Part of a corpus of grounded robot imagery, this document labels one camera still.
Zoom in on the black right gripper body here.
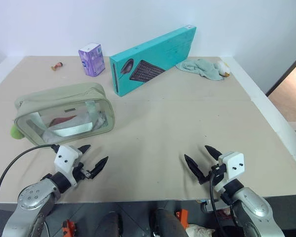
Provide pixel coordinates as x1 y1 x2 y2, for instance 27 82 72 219
207 163 228 183

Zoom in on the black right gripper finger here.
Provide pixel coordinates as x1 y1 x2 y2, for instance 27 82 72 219
184 154 208 185
204 145 223 165

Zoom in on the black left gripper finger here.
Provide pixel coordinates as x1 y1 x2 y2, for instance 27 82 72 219
77 144 91 155
88 156 109 180

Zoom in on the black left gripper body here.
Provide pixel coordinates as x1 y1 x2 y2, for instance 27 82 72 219
73 161 93 184

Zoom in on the beige transparent zippered pouch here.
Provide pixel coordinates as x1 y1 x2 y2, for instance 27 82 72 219
14 82 116 147

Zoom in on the orange plastic part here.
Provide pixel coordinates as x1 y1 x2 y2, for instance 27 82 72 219
175 209 189 228
62 219 77 237

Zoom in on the dark rounded shape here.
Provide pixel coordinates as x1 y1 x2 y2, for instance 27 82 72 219
150 208 188 237
98 211 124 237

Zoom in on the white crumpled cloth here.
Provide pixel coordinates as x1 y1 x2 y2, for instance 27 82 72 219
186 223 216 237

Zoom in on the green round toy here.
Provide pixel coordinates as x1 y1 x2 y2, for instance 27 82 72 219
10 124 26 140

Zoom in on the white plush duck toy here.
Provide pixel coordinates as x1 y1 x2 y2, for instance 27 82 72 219
214 61 231 78

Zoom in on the light green towel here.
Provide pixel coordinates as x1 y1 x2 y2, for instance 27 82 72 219
175 58 224 81

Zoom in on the purple tissue pack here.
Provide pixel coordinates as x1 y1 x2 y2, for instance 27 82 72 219
78 42 106 77

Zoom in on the teal keyboard box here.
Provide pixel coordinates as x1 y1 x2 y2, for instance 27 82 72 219
109 24 197 97

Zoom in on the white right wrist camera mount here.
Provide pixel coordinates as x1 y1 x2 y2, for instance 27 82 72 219
214 151 245 195

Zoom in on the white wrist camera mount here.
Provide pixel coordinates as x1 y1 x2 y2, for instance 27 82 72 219
214 151 245 195
53 145 83 188

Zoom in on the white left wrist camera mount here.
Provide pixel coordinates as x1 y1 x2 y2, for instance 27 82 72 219
53 145 83 188

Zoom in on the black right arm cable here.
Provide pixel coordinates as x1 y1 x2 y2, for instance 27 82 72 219
209 171 228 237

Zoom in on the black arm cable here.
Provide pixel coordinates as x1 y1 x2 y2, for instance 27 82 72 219
0 144 59 237
209 171 228 237

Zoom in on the grey metal bracket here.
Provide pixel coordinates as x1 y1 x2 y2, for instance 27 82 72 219
199 198 228 213

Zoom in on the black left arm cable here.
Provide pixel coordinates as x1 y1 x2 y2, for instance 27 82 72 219
0 144 59 237

